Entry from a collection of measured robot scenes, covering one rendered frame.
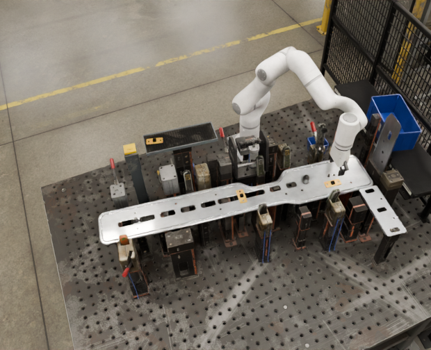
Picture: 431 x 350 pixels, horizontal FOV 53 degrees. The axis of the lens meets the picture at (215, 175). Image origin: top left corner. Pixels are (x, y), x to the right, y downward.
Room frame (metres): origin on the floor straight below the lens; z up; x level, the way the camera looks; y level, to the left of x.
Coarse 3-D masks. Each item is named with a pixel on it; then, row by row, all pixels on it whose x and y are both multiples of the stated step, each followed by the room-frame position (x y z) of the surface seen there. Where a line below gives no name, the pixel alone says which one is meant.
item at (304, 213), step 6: (300, 210) 1.21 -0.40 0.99; (306, 210) 1.21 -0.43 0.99; (300, 216) 1.20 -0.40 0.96; (306, 216) 1.18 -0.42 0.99; (300, 222) 1.18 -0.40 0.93; (306, 222) 1.17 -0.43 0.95; (300, 228) 1.17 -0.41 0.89; (306, 228) 1.17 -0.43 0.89; (294, 234) 1.22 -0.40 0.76; (300, 234) 1.17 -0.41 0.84; (306, 234) 1.18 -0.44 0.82; (294, 240) 1.21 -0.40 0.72; (300, 240) 1.18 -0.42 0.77; (294, 246) 1.19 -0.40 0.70; (300, 246) 1.17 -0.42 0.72
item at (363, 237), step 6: (366, 216) 1.23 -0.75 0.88; (372, 216) 1.22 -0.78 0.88; (366, 222) 1.22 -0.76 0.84; (372, 222) 1.23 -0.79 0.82; (360, 228) 1.24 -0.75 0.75; (366, 228) 1.22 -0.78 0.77; (360, 234) 1.23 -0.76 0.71; (366, 234) 1.23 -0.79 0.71; (360, 240) 1.20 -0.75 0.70; (366, 240) 1.19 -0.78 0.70
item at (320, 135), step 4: (320, 124) 1.57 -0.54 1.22; (324, 124) 1.57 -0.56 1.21; (320, 128) 1.56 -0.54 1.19; (324, 128) 1.53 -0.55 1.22; (320, 132) 1.56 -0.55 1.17; (324, 132) 1.53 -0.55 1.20; (316, 136) 1.56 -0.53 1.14; (320, 136) 1.56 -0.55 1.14; (324, 136) 1.55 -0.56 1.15; (316, 140) 1.55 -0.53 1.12; (320, 140) 1.55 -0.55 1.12; (324, 140) 1.55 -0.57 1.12; (316, 144) 1.55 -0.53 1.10; (320, 144) 1.55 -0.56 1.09; (316, 148) 1.54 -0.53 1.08
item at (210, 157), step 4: (208, 156) 1.51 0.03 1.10; (212, 156) 1.50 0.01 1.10; (208, 160) 1.48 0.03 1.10; (212, 160) 1.48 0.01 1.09; (216, 160) 1.48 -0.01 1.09; (208, 164) 1.48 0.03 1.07; (212, 164) 1.48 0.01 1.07; (216, 164) 1.48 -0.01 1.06; (212, 168) 1.48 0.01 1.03; (216, 168) 1.49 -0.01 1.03; (212, 172) 1.48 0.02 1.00; (216, 172) 1.49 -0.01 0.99; (212, 176) 1.48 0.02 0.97; (216, 176) 1.49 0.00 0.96; (212, 180) 1.48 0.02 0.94; (216, 180) 1.49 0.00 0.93; (212, 184) 1.48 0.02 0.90; (216, 184) 1.49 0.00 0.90
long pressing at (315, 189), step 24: (312, 168) 1.47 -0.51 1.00; (336, 168) 1.46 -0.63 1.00; (360, 168) 1.45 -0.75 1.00; (192, 192) 1.35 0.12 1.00; (216, 192) 1.35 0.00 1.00; (288, 192) 1.32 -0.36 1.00; (312, 192) 1.31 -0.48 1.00; (120, 216) 1.23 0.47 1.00; (144, 216) 1.23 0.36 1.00; (168, 216) 1.22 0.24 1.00; (192, 216) 1.21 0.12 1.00; (216, 216) 1.20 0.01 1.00
